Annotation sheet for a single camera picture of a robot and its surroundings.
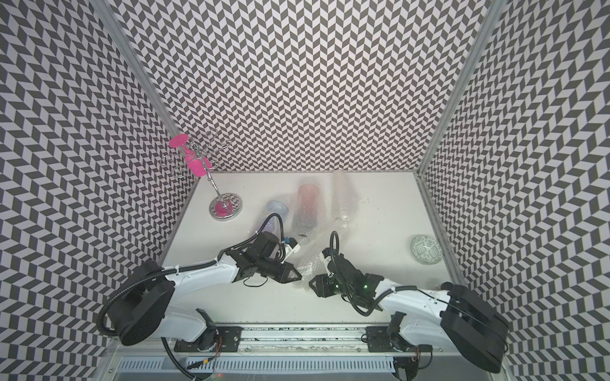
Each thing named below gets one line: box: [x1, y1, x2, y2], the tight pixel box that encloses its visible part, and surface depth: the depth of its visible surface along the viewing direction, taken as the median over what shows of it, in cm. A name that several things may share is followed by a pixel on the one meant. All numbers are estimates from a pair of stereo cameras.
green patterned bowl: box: [409, 234, 444, 266], surface depth 91 cm
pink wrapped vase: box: [291, 183, 323, 236], surface depth 101 cm
